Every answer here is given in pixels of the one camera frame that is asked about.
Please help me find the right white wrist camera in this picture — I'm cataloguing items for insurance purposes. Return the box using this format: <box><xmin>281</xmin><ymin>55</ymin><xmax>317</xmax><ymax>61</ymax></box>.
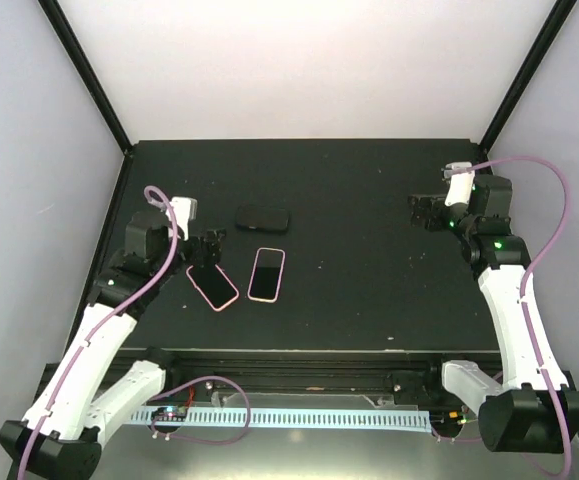
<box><xmin>443</xmin><ymin>162</ymin><xmax>475</xmax><ymax>207</ymax></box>

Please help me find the right controller board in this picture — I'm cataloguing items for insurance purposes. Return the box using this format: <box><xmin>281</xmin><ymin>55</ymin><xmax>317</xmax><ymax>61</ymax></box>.
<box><xmin>429</xmin><ymin>410</ymin><xmax>476</xmax><ymax>427</ymax></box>

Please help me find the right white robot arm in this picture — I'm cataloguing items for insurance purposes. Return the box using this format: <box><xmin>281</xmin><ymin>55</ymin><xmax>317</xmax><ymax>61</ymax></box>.
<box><xmin>408</xmin><ymin>173</ymin><xmax>579</xmax><ymax>454</ymax></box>

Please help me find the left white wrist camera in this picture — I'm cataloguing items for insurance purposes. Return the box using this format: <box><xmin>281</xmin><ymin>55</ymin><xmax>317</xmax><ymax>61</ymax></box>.
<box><xmin>164</xmin><ymin>196</ymin><xmax>198</xmax><ymax>241</ymax></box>

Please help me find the white slotted cable duct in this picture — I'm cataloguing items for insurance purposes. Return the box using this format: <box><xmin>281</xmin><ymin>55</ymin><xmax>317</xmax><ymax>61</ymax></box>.
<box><xmin>126</xmin><ymin>406</ymin><xmax>432</xmax><ymax>434</ymax></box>

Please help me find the left black frame post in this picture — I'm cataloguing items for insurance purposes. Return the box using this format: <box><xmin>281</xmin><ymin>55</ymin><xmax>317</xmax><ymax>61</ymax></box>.
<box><xmin>37</xmin><ymin>0</ymin><xmax>133</xmax><ymax>155</ymax></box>

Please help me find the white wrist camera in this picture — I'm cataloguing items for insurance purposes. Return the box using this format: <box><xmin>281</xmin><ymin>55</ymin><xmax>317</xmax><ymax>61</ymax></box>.
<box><xmin>164</xmin><ymin>196</ymin><xmax>198</xmax><ymax>241</ymax></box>
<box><xmin>443</xmin><ymin>162</ymin><xmax>475</xmax><ymax>207</ymax></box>

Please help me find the right black frame post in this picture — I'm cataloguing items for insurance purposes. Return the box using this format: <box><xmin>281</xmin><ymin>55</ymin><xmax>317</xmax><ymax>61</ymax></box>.
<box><xmin>479</xmin><ymin>0</ymin><xmax>578</xmax><ymax>154</ymax></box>

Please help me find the controller board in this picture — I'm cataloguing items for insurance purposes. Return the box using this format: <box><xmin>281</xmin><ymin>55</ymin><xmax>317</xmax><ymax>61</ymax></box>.
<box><xmin>429</xmin><ymin>410</ymin><xmax>476</xmax><ymax>427</ymax></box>
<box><xmin>151</xmin><ymin>406</ymin><xmax>188</xmax><ymax>424</ymax></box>

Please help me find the black phone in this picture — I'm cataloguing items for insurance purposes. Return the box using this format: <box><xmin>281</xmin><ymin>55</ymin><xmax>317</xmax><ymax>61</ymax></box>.
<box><xmin>235</xmin><ymin>205</ymin><xmax>290</xmax><ymax>233</ymax></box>

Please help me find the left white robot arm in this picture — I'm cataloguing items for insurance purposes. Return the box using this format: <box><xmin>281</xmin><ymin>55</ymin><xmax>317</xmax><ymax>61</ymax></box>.
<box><xmin>0</xmin><ymin>211</ymin><xmax>226</xmax><ymax>479</ymax></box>

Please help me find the left controller board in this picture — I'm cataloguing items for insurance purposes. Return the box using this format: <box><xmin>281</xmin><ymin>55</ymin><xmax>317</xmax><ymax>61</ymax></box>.
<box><xmin>151</xmin><ymin>406</ymin><xmax>188</xmax><ymax>424</ymax></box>

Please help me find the phone in pink case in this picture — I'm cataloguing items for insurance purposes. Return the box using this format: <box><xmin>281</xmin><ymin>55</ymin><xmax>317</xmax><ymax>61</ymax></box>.
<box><xmin>186</xmin><ymin>265</ymin><xmax>240</xmax><ymax>312</ymax></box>

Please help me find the black frame post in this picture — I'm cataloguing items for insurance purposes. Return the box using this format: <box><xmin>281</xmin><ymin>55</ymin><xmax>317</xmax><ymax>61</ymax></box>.
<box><xmin>479</xmin><ymin>0</ymin><xmax>578</xmax><ymax>154</ymax></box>
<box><xmin>37</xmin><ymin>0</ymin><xmax>133</xmax><ymax>155</ymax></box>

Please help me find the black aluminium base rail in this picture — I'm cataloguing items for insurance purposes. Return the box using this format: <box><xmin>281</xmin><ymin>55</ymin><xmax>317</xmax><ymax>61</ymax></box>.
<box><xmin>43</xmin><ymin>348</ymin><xmax>575</xmax><ymax>407</ymax></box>

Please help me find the phone with red edge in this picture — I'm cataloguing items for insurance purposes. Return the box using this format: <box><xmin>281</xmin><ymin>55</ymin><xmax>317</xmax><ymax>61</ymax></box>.
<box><xmin>247</xmin><ymin>247</ymin><xmax>286</xmax><ymax>303</ymax></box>

